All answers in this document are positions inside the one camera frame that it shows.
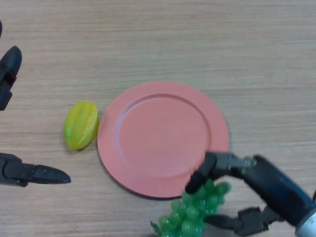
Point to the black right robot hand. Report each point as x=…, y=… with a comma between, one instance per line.
x=266, y=187

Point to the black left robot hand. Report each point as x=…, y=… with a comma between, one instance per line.
x=10, y=71

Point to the green plastic grape bunch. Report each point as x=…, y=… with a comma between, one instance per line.
x=195, y=212

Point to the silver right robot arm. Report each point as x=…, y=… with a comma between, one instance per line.
x=306, y=225

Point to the pink round plate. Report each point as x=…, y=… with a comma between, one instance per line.
x=161, y=140

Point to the yellow green starfruit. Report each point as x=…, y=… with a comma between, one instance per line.
x=81, y=126

